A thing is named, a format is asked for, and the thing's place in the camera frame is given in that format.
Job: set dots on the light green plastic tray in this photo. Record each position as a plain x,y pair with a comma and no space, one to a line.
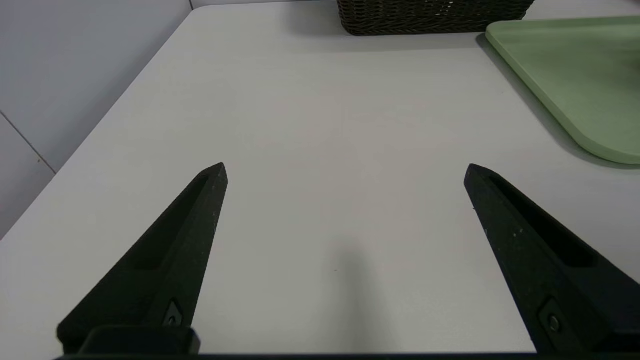
585,80

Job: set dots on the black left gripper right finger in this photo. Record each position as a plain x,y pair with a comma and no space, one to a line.
550,270

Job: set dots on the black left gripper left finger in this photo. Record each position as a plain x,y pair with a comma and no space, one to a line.
165,265

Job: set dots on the dark brown wicker basket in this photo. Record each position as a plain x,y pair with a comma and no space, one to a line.
430,17

